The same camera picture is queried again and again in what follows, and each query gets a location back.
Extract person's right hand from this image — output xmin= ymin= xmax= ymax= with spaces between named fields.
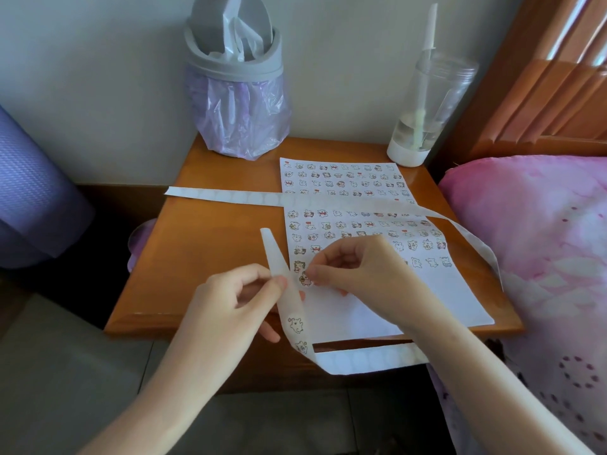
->
xmin=303 ymin=234 xmax=451 ymax=342

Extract person's left hand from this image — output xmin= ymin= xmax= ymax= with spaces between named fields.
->
xmin=175 ymin=264 xmax=307 ymax=370

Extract white paper sheet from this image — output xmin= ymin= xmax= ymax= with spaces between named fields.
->
xmin=279 ymin=157 xmax=496 ymax=346

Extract rows of stuck cartoon stickers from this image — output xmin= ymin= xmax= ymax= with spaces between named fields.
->
xmin=282 ymin=161 xmax=454 ymax=288

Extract long white sticker strip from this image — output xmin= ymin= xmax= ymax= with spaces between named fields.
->
xmin=163 ymin=186 xmax=503 ymax=377

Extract person's left forearm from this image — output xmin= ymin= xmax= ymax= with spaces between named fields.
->
xmin=78 ymin=341 xmax=240 ymax=455

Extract person's right forearm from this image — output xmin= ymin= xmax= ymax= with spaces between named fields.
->
xmin=410 ymin=317 xmax=596 ymax=455

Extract wooden nightstand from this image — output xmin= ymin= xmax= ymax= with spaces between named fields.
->
xmin=104 ymin=135 xmax=525 ymax=394

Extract purple plastic container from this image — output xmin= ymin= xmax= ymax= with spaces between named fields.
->
xmin=126 ymin=218 xmax=158 ymax=274

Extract clear cup with white base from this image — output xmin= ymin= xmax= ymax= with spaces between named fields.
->
xmin=386 ymin=51 xmax=480 ymax=168

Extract pink floral bedding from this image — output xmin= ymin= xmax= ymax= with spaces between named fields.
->
xmin=426 ymin=155 xmax=607 ymax=455

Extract purple plastic bin bag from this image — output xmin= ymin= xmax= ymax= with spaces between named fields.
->
xmin=185 ymin=66 xmax=293 ymax=162

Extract purple rolled mat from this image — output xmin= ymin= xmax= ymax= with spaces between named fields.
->
xmin=0 ymin=104 xmax=95 ymax=270

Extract wooden bed headboard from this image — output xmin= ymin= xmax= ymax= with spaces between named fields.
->
xmin=434 ymin=0 xmax=607 ymax=176

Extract grey trash bin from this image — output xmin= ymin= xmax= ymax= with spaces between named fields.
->
xmin=183 ymin=0 xmax=284 ymax=83

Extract white straw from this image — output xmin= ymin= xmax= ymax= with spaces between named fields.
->
xmin=411 ymin=3 xmax=439 ymax=150

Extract white backing scraps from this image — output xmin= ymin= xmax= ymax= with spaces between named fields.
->
xmin=208 ymin=0 xmax=264 ymax=62

